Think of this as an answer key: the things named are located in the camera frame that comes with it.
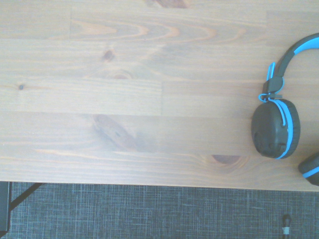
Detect black and blue headphone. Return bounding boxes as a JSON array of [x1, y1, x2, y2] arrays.
[[250, 32, 319, 187]]

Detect dark grey cabinet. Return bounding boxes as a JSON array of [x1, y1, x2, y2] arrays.
[[0, 181, 12, 234]]

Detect black cable plug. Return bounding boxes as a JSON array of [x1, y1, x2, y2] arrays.
[[281, 214, 293, 239]]

